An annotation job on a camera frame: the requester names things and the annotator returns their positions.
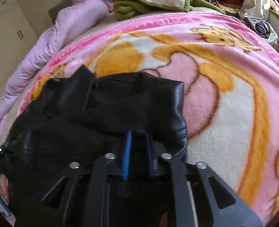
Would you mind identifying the green and cream blanket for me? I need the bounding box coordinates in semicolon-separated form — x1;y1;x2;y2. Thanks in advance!
113;0;225;21

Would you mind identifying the lilac quilted duvet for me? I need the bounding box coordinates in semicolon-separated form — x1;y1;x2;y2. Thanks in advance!
0;0;109;139

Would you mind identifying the black leather jacket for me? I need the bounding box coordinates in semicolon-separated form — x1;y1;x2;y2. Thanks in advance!
0;67;187;226

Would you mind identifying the purple cloth bundle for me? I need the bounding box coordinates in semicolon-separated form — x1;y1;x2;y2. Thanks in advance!
242;17;279;48

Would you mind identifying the cream wardrobe with handles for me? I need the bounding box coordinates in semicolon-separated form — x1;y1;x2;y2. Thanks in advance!
0;0;37;87

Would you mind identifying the pink cartoon fleece blanket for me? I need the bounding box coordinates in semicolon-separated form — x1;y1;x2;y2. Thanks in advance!
19;13;279;224

